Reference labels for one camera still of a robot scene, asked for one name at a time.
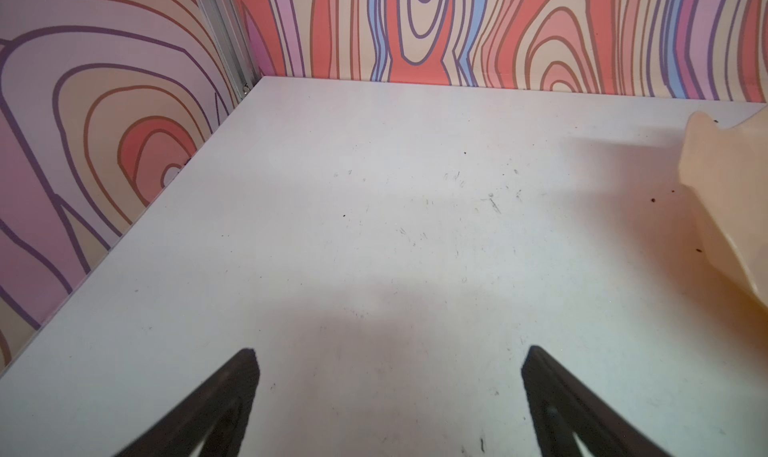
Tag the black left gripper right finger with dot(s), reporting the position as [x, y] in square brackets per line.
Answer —
[565, 413]

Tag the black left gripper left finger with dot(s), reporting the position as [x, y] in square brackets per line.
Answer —
[210, 421]

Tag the translucent peach fruit bowl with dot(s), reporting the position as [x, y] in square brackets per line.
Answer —
[724, 173]

